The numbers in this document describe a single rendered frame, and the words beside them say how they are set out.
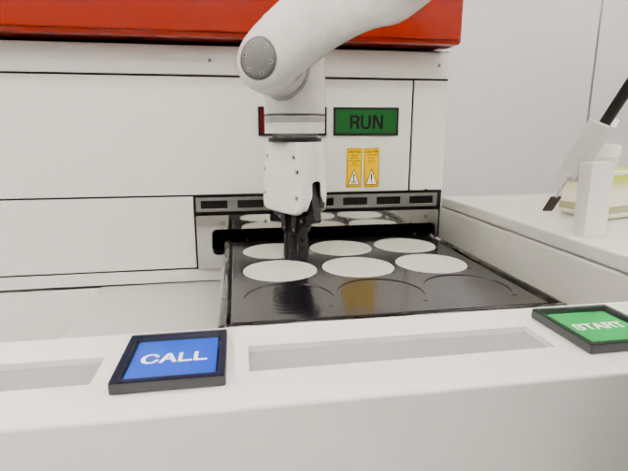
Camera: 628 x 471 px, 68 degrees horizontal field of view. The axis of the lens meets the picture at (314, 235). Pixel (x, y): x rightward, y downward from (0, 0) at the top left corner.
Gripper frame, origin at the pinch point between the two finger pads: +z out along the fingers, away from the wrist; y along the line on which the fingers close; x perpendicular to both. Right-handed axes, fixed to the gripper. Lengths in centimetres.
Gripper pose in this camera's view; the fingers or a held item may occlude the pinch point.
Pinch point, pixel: (295, 245)
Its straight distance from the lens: 68.8
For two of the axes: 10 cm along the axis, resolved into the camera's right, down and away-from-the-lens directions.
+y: 6.0, 1.7, -7.8
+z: 0.0, 9.8, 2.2
